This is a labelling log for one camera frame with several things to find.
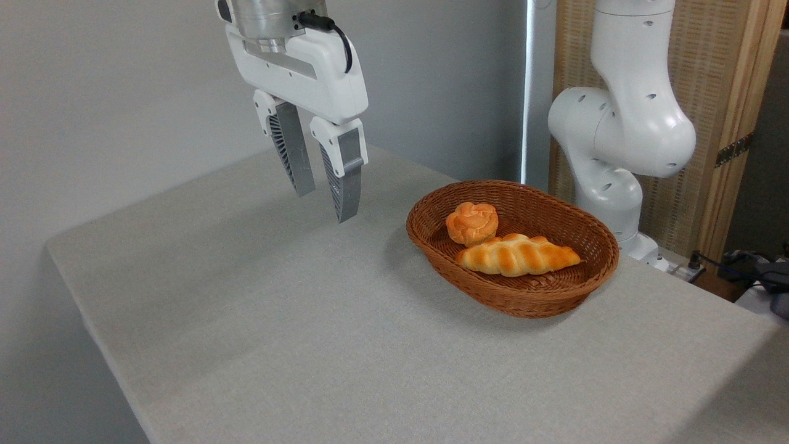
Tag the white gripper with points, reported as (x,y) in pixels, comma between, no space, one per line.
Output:
(308,74)

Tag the round orange bread roll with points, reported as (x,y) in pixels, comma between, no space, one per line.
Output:
(471,223)

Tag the braided golden bread loaf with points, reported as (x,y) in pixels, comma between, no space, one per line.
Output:
(518,256)

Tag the grey tablecloth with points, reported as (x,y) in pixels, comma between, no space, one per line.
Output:
(308,333)

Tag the white vertical pole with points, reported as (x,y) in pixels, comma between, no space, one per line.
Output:
(527,92)

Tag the brown wicker oval basket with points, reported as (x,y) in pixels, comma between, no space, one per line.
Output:
(524,296)

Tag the white power strip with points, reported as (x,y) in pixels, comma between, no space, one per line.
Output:
(681,270)

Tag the wooden rattan folding screen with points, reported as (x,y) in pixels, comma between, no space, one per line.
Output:
(709,74)

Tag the dark metal screen hinge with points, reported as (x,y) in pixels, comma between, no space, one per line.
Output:
(733,150)

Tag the dark grey bag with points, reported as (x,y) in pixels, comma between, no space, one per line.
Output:
(778,290)

